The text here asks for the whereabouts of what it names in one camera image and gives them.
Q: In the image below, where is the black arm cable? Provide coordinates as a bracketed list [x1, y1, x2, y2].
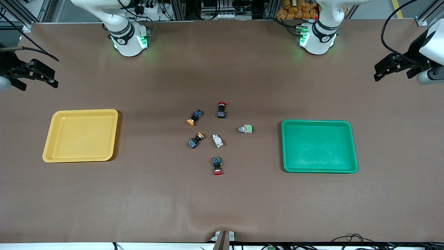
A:
[0, 10, 60, 62]
[381, 0, 422, 61]

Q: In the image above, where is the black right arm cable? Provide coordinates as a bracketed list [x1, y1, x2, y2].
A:
[0, 10, 60, 62]

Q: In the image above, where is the orange snack bag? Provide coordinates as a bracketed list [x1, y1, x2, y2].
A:
[276, 0, 319, 20]

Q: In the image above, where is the silver aluminium frame profile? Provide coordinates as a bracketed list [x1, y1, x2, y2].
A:
[415, 0, 444, 26]
[0, 0, 52, 32]

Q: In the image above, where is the white power strip with plugs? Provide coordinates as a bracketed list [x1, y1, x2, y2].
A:
[134, 0, 158, 14]

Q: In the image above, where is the yellow push button switch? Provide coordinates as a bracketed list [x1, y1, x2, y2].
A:
[187, 109, 204, 126]
[188, 132, 205, 149]

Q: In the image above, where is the yellow plastic tray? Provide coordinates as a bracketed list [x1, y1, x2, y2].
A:
[42, 109, 119, 163]

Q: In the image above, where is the green plastic tray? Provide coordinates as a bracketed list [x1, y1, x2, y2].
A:
[281, 120, 358, 174]

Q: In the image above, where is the black cable tangle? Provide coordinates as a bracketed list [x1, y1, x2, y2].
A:
[330, 234, 444, 250]

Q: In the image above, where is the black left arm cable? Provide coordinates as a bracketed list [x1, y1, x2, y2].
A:
[381, 0, 422, 61]

